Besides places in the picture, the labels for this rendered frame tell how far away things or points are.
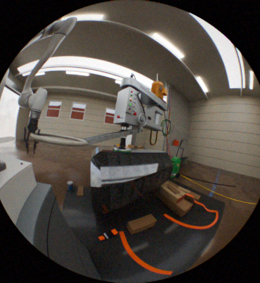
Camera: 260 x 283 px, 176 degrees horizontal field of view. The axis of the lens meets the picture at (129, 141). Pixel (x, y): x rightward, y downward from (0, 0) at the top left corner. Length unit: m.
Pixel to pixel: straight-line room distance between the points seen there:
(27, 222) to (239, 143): 5.71
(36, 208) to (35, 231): 0.07
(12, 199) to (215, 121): 5.86
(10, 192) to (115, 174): 0.69
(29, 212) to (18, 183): 0.07
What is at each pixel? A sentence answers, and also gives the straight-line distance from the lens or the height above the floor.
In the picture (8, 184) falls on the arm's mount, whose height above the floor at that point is 0.87.
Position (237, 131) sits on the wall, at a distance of 5.56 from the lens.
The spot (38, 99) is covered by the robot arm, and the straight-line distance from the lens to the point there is 0.68.
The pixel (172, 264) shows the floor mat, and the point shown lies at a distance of 1.08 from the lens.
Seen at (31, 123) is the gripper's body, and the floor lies 1.01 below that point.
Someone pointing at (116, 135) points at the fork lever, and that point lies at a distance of 0.81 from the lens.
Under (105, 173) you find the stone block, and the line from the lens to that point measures 0.72.
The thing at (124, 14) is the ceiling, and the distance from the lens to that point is 3.08.
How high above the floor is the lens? 0.99
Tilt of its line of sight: 3 degrees down
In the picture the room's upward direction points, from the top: 7 degrees clockwise
